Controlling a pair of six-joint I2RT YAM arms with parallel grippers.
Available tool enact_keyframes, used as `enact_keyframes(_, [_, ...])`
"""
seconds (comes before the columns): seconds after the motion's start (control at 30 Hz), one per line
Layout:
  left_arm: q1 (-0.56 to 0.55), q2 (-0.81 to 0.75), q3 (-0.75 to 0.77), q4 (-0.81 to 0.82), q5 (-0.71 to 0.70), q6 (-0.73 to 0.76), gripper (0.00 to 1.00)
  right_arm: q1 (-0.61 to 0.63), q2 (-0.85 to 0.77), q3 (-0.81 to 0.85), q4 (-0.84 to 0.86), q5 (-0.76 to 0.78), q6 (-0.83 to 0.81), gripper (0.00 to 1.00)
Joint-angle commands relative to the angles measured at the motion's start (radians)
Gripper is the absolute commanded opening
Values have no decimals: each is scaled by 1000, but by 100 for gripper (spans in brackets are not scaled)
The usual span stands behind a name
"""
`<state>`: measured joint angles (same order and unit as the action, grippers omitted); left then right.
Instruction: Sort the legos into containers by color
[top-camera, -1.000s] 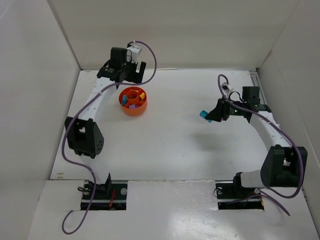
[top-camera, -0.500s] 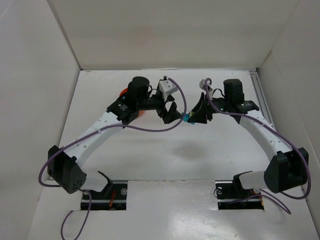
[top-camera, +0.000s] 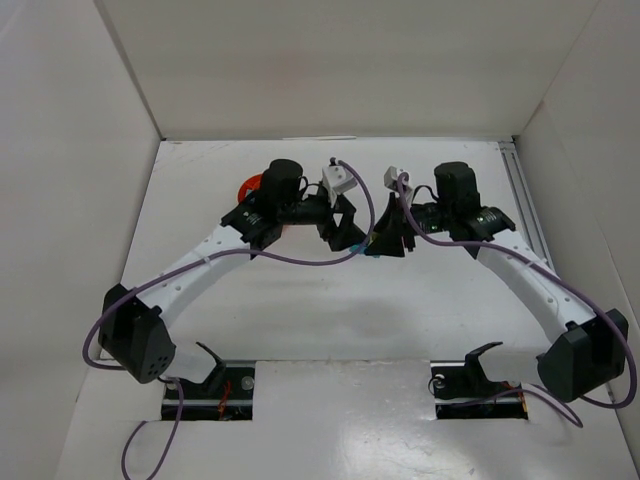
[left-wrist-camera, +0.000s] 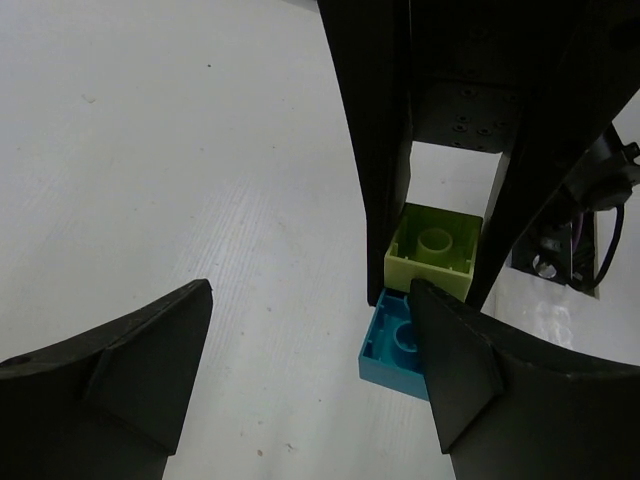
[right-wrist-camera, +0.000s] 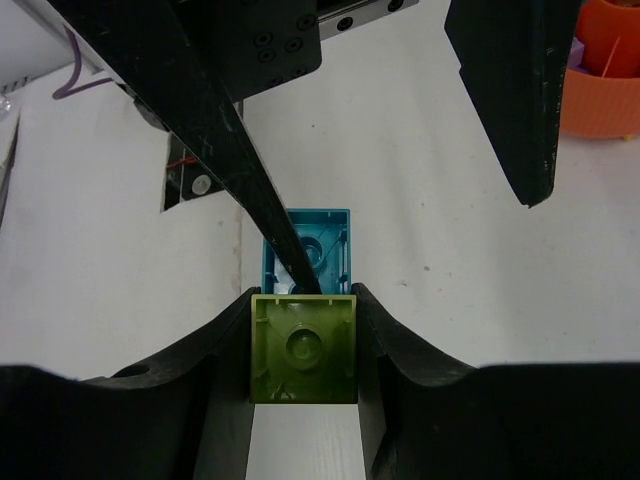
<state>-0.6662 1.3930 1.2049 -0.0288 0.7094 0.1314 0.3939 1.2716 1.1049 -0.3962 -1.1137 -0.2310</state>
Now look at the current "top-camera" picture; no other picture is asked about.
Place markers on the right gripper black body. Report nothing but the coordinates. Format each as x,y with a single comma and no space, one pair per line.
407,226

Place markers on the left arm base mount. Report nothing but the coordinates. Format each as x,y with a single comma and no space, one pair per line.
226,396

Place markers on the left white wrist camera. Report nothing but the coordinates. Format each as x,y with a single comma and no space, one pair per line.
336,180

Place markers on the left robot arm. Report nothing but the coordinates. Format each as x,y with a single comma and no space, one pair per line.
134,328

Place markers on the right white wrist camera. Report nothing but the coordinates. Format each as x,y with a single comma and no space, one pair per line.
398,180

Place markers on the orange round divided container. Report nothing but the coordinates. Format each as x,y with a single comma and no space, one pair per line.
249,186

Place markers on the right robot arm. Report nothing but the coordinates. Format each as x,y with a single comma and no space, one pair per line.
587,346

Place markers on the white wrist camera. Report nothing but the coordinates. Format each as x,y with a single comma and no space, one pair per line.
398,180
336,180

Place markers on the turquoise lego brick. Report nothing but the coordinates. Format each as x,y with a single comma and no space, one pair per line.
362,250

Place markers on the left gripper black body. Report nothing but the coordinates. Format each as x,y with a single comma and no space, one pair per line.
329,223

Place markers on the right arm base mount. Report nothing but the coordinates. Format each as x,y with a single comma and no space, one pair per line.
462,391

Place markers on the aluminium rail right side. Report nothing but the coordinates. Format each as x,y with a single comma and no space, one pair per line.
530,224

